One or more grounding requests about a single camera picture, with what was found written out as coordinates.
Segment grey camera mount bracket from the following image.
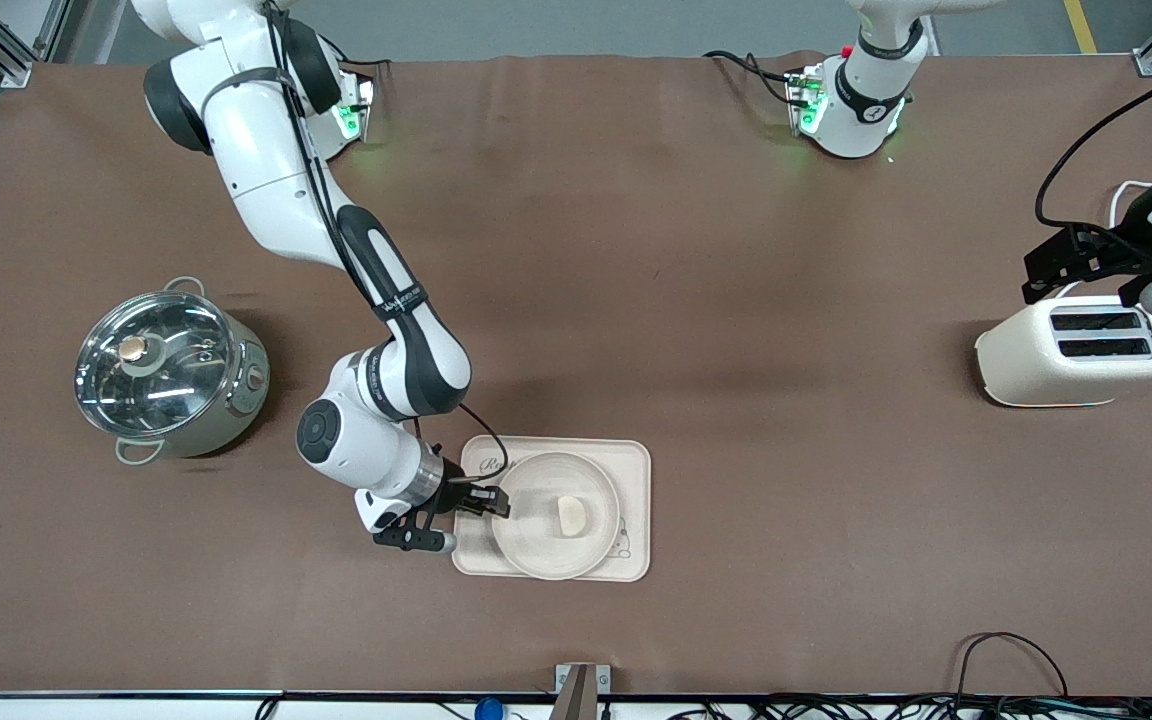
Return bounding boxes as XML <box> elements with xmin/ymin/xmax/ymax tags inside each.
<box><xmin>554</xmin><ymin>664</ymin><xmax>612</xmax><ymax>720</ymax></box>

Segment beige rabbit print tray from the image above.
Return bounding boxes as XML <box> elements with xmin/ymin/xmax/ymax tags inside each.
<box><xmin>451</xmin><ymin>436</ymin><xmax>653</xmax><ymax>583</ymax></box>

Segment beige round plate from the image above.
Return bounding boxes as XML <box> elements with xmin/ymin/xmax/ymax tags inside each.
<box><xmin>491</xmin><ymin>452</ymin><xmax>623</xmax><ymax>581</ymax></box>

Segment stainless steel pot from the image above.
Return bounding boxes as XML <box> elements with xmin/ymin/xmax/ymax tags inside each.
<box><xmin>74</xmin><ymin>277</ymin><xmax>270</xmax><ymax>467</ymax></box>

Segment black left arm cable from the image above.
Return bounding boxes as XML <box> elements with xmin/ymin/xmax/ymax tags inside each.
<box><xmin>1034</xmin><ymin>62</ymin><xmax>1152</xmax><ymax>236</ymax></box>

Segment white toaster cable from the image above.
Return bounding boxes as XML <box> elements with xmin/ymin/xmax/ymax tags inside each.
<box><xmin>1108</xmin><ymin>180</ymin><xmax>1152</xmax><ymax>229</ymax></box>

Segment black arm base cable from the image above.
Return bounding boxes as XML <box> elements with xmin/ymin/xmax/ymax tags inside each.
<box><xmin>704</xmin><ymin>50</ymin><xmax>802</xmax><ymax>106</ymax></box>

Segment black cable bundle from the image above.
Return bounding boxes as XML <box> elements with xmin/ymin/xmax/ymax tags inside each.
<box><xmin>666</xmin><ymin>693</ymin><xmax>1152</xmax><ymax>720</ymax></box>

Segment cream two-slot toaster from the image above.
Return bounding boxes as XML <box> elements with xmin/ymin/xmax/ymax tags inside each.
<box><xmin>974</xmin><ymin>293</ymin><xmax>1152</xmax><ymax>409</ymax></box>

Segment black cable loop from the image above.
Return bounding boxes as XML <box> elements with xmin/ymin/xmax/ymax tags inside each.
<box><xmin>956</xmin><ymin>631</ymin><xmax>1070</xmax><ymax>703</ymax></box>

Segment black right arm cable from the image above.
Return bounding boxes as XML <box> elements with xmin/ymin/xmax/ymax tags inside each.
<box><xmin>264</xmin><ymin>0</ymin><xmax>510</xmax><ymax>487</ymax></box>

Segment glass pot lid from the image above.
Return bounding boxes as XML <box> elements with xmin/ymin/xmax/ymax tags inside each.
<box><xmin>74</xmin><ymin>290</ymin><xmax>239</xmax><ymax>441</ymax></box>

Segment brown table cover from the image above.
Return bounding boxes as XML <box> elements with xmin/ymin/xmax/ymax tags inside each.
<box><xmin>0</xmin><ymin>52</ymin><xmax>1152</xmax><ymax>698</ymax></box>

